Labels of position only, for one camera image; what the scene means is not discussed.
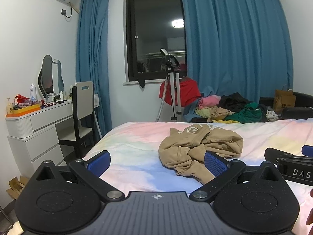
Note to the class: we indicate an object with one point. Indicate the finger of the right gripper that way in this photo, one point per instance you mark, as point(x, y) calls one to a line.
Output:
point(307, 150)

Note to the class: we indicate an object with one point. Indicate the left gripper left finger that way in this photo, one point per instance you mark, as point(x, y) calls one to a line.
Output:
point(89, 172)

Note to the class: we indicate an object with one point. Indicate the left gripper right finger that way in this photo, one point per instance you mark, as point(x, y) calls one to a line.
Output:
point(225, 173)

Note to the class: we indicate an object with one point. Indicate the tan hoodie with white print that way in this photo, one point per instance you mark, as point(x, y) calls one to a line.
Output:
point(184, 151)

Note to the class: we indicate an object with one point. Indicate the right hand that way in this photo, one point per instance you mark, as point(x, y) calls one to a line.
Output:
point(309, 220)

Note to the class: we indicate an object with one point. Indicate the pastel rainbow bed cover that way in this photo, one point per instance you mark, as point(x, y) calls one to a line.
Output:
point(136, 166)

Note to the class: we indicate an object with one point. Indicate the brown paper bag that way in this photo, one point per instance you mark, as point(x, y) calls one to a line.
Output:
point(283, 98)

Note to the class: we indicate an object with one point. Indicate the beige garment in pile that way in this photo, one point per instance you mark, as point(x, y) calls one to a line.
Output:
point(218, 113)

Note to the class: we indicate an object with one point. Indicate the green garment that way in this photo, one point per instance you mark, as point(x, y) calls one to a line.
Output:
point(251, 113)

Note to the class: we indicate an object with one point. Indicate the white vanity desk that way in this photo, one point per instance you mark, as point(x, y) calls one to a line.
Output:
point(33, 137)

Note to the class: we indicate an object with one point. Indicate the blue garment in pile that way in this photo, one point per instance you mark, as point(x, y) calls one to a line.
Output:
point(189, 112)

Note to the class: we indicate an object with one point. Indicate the black garment pile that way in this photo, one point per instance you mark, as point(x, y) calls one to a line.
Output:
point(234, 102)

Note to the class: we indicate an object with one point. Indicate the pink garment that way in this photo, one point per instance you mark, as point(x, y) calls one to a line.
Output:
point(210, 101)

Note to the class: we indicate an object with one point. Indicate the cardboard box on floor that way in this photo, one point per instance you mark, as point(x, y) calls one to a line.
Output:
point(17, 186)

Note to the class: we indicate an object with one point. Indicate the black and beige chair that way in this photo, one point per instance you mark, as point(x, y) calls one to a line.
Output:
point(83, 127)

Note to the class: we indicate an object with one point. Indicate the red garment on tripod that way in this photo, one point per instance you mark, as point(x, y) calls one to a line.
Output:
point(189, 92)

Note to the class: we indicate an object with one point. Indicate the orange box on desk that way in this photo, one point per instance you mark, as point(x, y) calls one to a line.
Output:
point(14, 112)

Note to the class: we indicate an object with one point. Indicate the white spray bottle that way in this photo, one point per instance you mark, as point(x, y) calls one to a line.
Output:
point(33, 93)

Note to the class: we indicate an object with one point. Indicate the wavy vanity mirror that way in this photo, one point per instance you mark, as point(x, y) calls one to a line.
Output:
point(50, 78)

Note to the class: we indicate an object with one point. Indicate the blue curtain left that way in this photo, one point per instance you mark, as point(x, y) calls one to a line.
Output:
point(92, 55)

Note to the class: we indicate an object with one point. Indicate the blue curtain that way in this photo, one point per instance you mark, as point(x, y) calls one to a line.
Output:
point(92, 55)
point(239, 46)

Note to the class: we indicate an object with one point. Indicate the silver tripod with phone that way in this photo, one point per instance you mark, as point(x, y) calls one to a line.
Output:
point(172, 82)

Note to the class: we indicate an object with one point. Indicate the blue curtain right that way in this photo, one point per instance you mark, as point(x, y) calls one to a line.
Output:
point(239, 46)

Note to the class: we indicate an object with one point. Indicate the dark window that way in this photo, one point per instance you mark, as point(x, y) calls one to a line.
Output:
point(152, 25)

